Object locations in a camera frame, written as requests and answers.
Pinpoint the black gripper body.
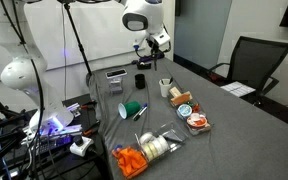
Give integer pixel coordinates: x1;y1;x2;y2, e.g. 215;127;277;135
146;38;166;52

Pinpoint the blue marker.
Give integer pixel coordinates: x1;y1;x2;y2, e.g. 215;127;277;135
153;54;159;72

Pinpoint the white paper cup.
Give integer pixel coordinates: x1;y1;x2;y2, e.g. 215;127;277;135
158;78;173;98

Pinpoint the white marker with black cap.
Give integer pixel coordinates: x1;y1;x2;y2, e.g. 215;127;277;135
132;102;149;122

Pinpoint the green plastic cup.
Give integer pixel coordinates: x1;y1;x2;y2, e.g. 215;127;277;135
117;100;142;120

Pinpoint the black mug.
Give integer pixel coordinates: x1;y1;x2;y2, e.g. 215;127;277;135
134;73;146;90

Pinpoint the light wooden block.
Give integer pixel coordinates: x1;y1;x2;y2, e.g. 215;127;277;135
168;86;182;98

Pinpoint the clear plastic box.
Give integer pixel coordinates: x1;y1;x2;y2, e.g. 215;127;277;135
108;77;124;95

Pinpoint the red floor object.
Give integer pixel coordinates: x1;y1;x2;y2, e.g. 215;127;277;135
208;73;220;83

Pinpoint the blue tape roll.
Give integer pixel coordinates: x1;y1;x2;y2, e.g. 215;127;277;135
177;103;193;120

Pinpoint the small red item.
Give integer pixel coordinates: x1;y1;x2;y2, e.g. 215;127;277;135
191;103;201;114

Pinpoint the black tripod pole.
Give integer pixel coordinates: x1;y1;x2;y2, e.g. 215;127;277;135
63;1;94;78

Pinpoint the orange tape roll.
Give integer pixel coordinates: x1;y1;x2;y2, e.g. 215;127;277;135
186;112;208;130

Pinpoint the clear bag of white rolls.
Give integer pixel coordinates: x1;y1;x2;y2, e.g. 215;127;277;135
135;121;189;164

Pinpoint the white tape roll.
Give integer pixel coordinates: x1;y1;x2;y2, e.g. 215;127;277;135
155;135;170;153
139;132;155;145

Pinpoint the dark gray flat piece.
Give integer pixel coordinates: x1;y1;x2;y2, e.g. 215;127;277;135
166;130;186;144

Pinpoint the white printed paper sheet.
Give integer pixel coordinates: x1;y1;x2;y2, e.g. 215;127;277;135
219;80;257;98

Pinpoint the clear plastic tray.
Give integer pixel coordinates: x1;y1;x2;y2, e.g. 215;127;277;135
166;87;214;136

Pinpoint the yellowish tape roll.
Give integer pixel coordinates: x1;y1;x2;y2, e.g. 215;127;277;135
143;143;157;160

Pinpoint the black mesh office chair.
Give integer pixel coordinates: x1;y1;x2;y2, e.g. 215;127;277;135
207;35;288;104

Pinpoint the orange cloth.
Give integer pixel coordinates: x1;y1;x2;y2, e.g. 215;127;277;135
112;146;149;179

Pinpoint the white emergency stop box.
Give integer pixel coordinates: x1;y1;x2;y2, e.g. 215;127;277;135
68;134;95;158

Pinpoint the black robot stand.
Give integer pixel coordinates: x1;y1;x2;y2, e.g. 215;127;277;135
0;94;113;180

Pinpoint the black hanging robot cable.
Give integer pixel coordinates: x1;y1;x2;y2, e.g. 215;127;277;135
0;0;48;141

